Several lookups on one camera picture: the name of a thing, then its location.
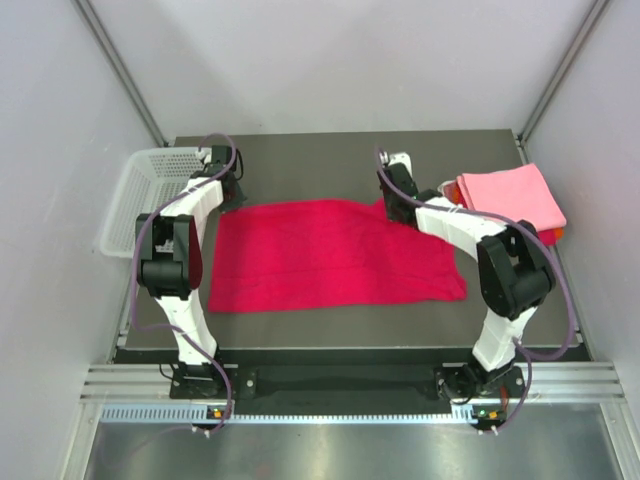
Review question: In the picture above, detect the left aluminium frame post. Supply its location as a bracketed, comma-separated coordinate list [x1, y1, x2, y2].
[71, 0, 168, 147]

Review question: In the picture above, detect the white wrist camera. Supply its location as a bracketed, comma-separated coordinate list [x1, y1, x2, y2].
[195, 148, 211, 164]
[379, 151, 412, 176]

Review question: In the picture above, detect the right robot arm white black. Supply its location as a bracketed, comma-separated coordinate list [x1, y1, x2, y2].
[377, 160, 555, 396]

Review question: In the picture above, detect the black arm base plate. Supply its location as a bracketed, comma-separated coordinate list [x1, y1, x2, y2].
[170, 348, 524, 415]

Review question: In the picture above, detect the crimson red t shirt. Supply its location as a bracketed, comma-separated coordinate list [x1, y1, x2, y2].
[208, 199, 467, 313]

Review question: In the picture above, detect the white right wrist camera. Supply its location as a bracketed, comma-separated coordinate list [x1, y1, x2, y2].
[379, 151, 412, 176]

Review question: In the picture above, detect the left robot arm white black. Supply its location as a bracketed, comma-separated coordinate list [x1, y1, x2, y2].
[132, 144, 246, 398]

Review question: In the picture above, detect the red folded t shirt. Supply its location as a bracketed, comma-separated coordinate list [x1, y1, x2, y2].
[537, 228, 564, 247]

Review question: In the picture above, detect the grey slotted cable duct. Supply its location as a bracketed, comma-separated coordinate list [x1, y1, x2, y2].
[100, 404, 477, 425]

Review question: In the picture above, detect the right aluminium frame post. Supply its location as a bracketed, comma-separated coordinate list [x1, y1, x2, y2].
[515, 0, 612, 149]

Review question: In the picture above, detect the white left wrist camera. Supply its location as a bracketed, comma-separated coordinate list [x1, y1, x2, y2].
[195, 148, 211, 164]

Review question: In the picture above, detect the light pink folded t shirt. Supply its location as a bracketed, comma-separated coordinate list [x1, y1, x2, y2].
[456, 164, 567, 231]

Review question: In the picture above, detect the white perforated plastic basket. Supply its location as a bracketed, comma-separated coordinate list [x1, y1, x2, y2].
[100, 147, 202, 259]

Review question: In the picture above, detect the aluminium frame post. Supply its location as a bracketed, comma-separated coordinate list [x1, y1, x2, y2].
[515, 0, 612, 149]
[71, 0, 168, 147]

